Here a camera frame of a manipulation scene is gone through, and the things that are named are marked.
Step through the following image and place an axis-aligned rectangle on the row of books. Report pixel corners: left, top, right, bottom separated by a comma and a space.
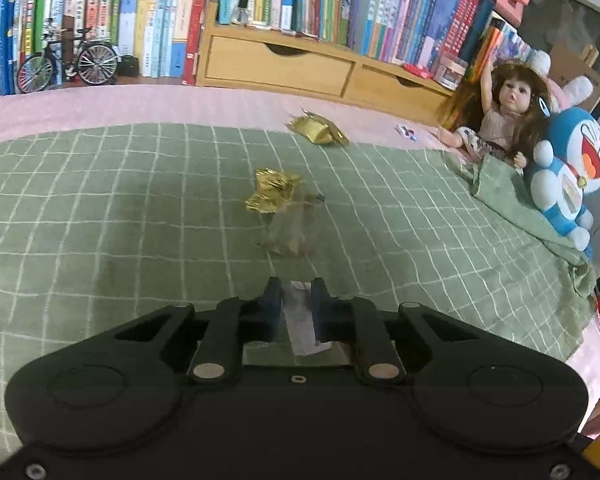
0, 0, 537, 97

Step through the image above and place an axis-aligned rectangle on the pink rabbit plush toy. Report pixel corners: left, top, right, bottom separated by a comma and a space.
527, 49, 597, 117

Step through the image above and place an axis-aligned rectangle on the clear plastic wrapper white label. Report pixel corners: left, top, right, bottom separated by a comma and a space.
240, 280, 353, 367

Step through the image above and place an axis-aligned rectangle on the wooden drawer organizer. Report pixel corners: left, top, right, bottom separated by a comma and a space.
195, 2, 457, 111

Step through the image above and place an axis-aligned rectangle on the blue cat plush toy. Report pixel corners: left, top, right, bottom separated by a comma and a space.
530, 107, 600, 252

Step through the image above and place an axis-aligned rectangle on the cardboard box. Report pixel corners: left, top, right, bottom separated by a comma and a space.
547, 42, 600, 111

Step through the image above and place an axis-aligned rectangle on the clear crumpled plastic wrapper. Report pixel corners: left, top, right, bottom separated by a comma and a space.
257, 192, 327, 257

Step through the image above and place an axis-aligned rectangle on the red packet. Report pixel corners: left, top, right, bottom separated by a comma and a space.
402, 62, 437, 80

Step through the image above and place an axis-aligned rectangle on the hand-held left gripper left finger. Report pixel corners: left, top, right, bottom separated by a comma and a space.
105, 275, 286, 387

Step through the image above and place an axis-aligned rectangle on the green checked blanket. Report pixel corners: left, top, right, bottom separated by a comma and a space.
0, 122, 599, 466

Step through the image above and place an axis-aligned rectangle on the long-haired doll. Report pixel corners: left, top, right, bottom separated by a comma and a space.
427, 50, 554, 177

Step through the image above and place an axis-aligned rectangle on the flat gold foil packet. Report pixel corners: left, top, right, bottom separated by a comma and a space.
286, 107, 351, 147

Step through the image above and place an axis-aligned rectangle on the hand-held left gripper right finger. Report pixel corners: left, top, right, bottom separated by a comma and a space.
310, 276, 482, 387

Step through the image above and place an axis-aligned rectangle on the small black pouch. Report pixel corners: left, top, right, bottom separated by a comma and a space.
116, 55, 140, 79

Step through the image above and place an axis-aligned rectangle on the small round jar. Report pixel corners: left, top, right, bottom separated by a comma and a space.
432, 52, 469, 92

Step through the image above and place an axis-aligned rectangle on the crumpled gold foil wrapper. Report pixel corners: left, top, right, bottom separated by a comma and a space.
245, 167, 303, 216

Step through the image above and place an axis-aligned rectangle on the model bicycle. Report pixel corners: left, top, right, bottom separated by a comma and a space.
17, 19, 120, 95

